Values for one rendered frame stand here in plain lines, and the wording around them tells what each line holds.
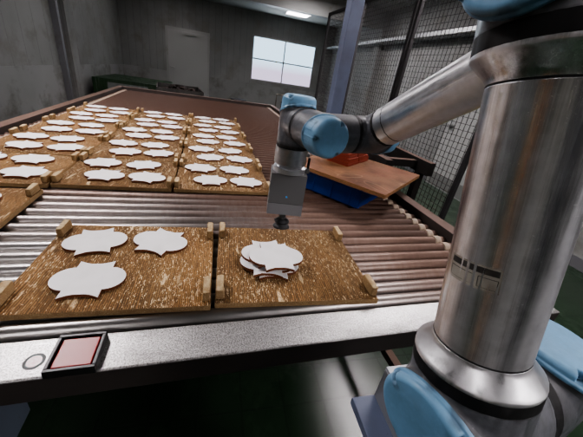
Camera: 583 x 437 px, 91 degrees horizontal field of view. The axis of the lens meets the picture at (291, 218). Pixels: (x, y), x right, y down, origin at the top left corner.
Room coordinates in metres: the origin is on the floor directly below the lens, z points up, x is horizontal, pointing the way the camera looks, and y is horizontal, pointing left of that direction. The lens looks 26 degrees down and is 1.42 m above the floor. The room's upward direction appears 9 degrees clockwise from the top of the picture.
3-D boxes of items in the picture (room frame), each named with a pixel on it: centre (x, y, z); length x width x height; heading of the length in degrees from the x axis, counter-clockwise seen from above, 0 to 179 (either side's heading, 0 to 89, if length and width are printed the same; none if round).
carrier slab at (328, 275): (0.71, -0.01, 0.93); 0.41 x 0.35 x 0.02; 105
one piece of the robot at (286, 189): (0.67, 0.02, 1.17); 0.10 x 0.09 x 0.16; 8
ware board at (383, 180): (1.45, -0.29, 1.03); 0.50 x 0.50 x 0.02; 56
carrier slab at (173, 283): (0.58, 0.39, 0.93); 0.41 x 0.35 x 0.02; 107
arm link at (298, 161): (0.66, 0.02, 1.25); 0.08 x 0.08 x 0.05
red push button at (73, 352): (0.33, 0.34, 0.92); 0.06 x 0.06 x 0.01; 19
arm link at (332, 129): (0.58, -0.04, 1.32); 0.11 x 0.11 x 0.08; 28
